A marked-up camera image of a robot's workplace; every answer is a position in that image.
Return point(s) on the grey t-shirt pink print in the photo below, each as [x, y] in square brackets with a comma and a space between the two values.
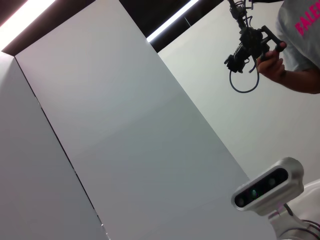
[300, 45]

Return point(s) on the silver head depth camera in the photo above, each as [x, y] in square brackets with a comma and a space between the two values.
[270, 185]

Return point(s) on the person bare forearm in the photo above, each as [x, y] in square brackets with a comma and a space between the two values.
[302, 81]

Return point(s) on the narrow ceiling light strip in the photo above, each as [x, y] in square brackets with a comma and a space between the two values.
[172, 21]

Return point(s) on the person bare hand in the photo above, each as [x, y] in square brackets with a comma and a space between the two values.
[272, 67]

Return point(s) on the wide ceiling light strip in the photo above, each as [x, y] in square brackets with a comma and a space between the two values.
[22, 22]

